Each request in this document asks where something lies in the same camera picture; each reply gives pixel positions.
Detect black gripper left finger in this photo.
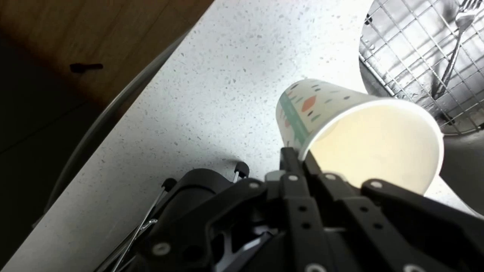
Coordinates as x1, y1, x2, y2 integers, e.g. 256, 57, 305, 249
134, 147, 324, 272

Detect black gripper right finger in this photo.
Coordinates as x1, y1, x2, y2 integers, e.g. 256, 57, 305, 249
302, 153, 484, 272

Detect patterned paper cup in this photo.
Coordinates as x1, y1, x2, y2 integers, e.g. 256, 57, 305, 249
274, 78, 447, 199

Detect metal sink bottom grid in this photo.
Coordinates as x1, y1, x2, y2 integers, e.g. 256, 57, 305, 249
359, 0, 484, 137

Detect dark base cabinet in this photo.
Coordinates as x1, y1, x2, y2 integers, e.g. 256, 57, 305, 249
0, 29, 196, 255

